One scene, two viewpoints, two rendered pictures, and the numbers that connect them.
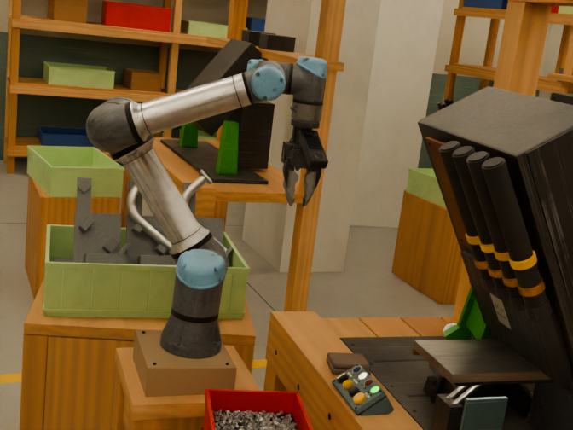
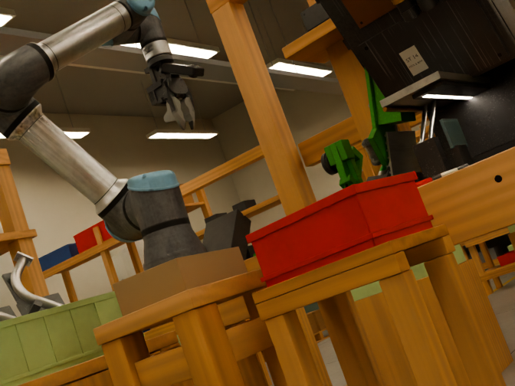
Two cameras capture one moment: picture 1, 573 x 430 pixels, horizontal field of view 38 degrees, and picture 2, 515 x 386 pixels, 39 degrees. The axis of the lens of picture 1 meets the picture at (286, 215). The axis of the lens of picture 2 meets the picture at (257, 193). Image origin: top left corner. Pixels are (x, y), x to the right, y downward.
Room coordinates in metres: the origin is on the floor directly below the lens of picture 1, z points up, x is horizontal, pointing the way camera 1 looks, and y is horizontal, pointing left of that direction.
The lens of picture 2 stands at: (0.38, 0.97, 0.77)
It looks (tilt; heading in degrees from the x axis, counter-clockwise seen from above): 9 degrees up; 325
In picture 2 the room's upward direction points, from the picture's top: 20 degrees counter-clockwise
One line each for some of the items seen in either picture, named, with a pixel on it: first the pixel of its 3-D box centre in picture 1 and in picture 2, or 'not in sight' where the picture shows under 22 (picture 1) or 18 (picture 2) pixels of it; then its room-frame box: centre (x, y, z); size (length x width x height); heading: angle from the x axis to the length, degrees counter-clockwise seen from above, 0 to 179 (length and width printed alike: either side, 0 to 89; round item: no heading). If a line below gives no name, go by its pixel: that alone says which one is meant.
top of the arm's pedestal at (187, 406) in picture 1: (187, 379); (189, 303); (1.91, 0.20, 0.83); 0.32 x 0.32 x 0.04; 20
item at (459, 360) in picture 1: (516, 361); (442, 93); (1.58, -0.50, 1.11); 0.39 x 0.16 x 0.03; 110
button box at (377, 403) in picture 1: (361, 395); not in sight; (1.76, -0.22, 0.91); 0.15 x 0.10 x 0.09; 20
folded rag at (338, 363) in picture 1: (348, 363); not in sight; (1.93, -0.20, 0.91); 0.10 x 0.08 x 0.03; 100
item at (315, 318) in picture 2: not in sight; (296, 333); (9.88, -5.38, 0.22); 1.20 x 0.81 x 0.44; 117
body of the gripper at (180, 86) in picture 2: (301, 144); (165, 81); (2.04, -0.02, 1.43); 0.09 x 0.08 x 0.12; 20
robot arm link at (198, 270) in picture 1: (199, 281); (155, 199); (1.91, 0.19, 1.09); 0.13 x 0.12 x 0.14; 2
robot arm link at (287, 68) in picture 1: (269, 77); (118, 27); (2.01, 0.08, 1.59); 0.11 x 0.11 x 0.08; 2
